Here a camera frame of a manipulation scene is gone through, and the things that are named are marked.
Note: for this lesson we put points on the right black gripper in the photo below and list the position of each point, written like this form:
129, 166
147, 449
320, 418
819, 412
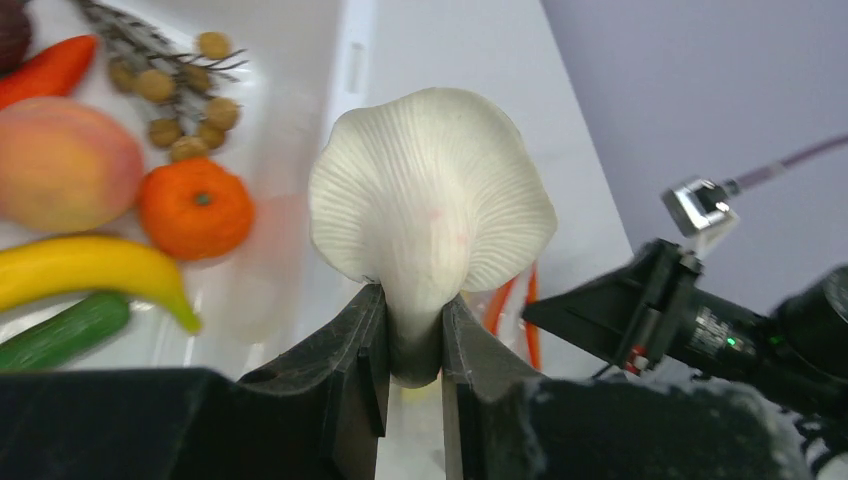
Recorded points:
650, 308

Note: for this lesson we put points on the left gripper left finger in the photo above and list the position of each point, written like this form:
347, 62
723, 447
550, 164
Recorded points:
315, 412

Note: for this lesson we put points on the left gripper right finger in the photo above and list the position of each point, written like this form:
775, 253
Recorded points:
505, 420

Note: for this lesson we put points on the clear zip top bag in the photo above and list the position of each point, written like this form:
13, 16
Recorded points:
500, 312

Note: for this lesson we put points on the white fake garlic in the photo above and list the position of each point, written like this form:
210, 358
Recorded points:
427, 196

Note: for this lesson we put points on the fake peach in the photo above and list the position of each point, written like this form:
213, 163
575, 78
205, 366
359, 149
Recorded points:
65, 166

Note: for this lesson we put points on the dark purple fake fruit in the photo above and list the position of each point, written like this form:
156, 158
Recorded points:
16, 34

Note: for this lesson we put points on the small orange fake fruit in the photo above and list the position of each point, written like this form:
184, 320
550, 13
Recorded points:
195, 209

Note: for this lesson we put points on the green fake chili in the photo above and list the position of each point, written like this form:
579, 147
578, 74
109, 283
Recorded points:
67, 335

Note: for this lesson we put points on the small yellow fake banana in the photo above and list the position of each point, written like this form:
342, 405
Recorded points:
68, 264

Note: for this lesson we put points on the brown fake berry twig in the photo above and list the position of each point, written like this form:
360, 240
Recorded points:
176, 91

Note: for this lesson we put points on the orange fake carrot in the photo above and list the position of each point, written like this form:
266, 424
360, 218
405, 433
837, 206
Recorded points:
56, 71

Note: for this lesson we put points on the white plastic bin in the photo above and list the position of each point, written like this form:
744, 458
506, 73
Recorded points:
272, 290

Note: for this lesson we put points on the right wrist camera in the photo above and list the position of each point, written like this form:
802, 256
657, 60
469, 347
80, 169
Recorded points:
699, 209

